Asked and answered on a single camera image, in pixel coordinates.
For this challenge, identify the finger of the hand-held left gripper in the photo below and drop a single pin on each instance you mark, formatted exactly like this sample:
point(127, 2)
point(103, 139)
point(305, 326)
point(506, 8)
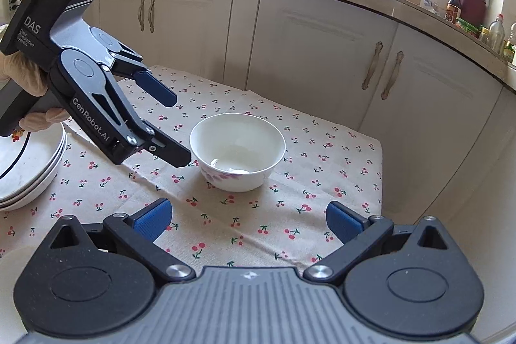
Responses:
point(159, 90)
point(173, 156)

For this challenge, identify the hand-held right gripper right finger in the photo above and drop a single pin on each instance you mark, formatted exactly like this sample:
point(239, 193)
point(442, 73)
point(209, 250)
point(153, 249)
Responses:
point(344, 223)

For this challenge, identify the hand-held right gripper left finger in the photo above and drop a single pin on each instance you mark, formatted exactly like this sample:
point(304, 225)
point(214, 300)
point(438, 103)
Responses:
point(151, 221)

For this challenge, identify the white floral bowl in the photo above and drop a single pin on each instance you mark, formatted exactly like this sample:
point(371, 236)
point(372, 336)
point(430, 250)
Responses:
point(258, 174)

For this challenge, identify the white fruit print plate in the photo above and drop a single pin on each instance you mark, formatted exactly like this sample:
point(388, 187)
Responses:
point(38, 197)
point(45, 184)
point(40, 158)

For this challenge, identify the person's left hand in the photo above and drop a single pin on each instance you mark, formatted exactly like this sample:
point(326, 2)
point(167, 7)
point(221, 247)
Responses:
point(44, 117)

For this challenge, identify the cream cabinet door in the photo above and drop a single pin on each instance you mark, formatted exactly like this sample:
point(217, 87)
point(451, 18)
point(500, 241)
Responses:
point(125, 5)
point(189, 29)
point(314, 58)
point(443, 106)

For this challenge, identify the cherry print tablecloth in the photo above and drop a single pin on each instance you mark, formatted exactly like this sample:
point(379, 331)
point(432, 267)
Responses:
point(242, 215)

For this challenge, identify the dark sauce bottle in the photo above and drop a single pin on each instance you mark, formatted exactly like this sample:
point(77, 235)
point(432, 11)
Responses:
point(453, 7)

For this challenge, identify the clear plastic bottle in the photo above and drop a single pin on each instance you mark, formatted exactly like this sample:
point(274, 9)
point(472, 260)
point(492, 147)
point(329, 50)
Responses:
point(496, 33)

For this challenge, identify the red knife holder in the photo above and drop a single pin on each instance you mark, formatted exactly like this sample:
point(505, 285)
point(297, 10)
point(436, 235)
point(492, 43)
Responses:
point(472, 11)

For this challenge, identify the white wall power socket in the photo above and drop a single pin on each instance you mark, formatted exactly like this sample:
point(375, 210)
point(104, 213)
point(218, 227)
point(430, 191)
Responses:
point(14, 0)

